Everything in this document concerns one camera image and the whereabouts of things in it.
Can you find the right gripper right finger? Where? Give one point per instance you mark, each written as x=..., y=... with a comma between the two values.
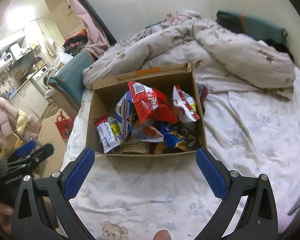
x=247, y=209

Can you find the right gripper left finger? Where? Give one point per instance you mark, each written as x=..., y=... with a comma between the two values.
x=30, y=219

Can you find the white red snack bag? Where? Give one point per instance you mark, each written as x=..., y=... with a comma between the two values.
x=184, y=106

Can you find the light blue snack bag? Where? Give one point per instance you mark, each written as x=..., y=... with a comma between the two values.
x=146, y=133

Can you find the union jack snack bag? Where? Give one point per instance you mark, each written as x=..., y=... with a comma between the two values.
x=125, y=114

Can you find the beige wafer snack pack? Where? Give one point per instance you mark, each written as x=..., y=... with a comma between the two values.
x=135, y=147

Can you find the person left hand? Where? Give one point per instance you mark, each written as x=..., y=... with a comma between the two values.
x=6, y=213

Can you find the pink jacket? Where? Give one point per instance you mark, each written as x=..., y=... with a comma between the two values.
x=12, y=119

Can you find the red shopping bag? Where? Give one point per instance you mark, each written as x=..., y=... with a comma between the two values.
x=64, y=126

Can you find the white floral bed sheet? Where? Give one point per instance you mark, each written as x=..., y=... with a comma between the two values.
x=252, y=134

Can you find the cardboard box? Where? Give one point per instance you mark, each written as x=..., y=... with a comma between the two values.
x=103, y=132

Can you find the washing machine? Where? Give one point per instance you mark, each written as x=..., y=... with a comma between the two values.
x=39, y=80

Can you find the teal cushion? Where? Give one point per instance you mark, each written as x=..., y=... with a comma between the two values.
x=69, y=79

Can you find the beige checkered quilt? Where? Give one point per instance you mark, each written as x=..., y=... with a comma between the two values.
x=221, y=60

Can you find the teal pillow by wall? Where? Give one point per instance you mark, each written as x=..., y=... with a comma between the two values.
x=257, y=28

